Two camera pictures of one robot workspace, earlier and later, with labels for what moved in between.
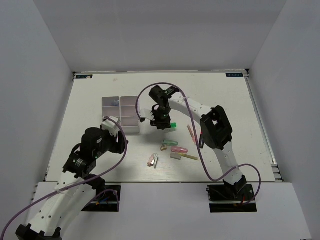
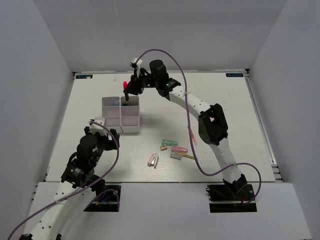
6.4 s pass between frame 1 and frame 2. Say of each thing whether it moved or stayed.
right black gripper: moved
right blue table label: stayed
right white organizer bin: stayed
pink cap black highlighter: moved
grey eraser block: stayed
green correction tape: stayed
